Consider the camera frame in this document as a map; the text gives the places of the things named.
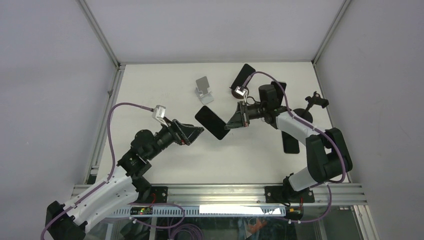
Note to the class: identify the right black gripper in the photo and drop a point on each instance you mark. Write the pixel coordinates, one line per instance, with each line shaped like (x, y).
(239, 119)

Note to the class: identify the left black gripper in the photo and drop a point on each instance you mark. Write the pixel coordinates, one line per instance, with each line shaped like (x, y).
(184, 133)

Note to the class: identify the black phone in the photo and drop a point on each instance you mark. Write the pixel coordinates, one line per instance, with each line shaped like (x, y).
(212, 122)
(290, 144)
(279, 87)
(242, 76)

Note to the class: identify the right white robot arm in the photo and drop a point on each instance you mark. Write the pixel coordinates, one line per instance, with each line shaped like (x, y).
(327, 155)

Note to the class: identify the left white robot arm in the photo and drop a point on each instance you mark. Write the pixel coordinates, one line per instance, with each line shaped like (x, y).
(125, 184)

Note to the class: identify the black stand wooden base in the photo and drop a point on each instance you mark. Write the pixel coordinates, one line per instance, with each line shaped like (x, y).
(236, 94)

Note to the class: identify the silver phone stand left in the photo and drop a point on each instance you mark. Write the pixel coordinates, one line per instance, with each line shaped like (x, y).
(203, 91)

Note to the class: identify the black round-base clamp stand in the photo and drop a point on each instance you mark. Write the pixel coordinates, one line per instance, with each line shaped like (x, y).
(314, 100)

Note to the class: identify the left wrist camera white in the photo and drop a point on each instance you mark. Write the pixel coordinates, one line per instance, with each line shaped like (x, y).
(158, 114)

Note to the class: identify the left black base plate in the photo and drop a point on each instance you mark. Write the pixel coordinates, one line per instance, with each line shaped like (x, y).
(158, 194)

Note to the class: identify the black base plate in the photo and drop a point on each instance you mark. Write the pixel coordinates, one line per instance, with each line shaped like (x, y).
(281, 194)
(158, 194)

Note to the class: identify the white slotted cable duct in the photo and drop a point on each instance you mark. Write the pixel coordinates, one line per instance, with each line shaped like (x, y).
(219, 210)

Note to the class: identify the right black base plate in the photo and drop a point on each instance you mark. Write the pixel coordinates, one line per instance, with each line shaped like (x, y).
(281, 194)

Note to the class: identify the aluminium mounting rail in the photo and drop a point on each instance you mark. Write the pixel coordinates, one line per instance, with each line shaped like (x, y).
(343, 194)

